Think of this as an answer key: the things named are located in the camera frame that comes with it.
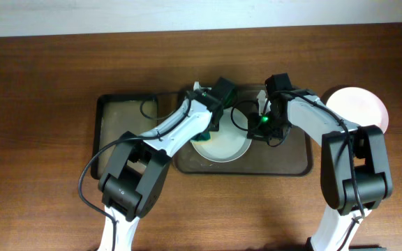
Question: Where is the light grey plate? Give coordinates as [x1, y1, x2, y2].
[191, 108, 252, 162]

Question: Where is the green yellow sponge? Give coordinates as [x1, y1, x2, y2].
[191, 131, 211, 142]

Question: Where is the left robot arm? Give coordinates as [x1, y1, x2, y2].
[98, 77, 237, 250]

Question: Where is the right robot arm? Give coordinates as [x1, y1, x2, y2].
[248, 73, 393, 250]

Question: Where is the large brown serving tray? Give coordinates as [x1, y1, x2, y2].
[173, 104, 313, 176]

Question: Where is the black water tray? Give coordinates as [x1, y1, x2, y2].
[91, 92, 160, 180]

